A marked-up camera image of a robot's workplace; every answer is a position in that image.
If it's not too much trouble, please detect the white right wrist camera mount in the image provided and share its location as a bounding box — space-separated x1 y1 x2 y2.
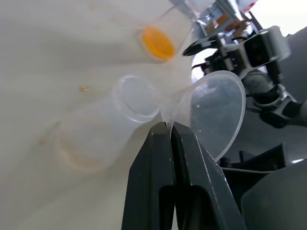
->
239 25 292 72

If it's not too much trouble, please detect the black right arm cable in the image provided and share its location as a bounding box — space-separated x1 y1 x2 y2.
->
270 58 283 86

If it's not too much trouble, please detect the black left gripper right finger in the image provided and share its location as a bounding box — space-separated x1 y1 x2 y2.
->
170 121 243 230

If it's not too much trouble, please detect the dark grey robot torso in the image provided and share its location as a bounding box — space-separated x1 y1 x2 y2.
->
217 142 307 230

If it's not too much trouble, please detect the clear plastic funnel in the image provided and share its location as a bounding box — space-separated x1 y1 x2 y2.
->
155 70 247 161

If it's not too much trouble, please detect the clear beaker with orange liquid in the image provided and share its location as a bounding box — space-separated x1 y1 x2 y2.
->
137 4 193 64

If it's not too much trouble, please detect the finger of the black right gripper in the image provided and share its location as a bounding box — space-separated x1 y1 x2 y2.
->
182 37 219 58

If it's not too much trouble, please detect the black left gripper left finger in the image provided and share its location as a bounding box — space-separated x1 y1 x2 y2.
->
121 121 177 230

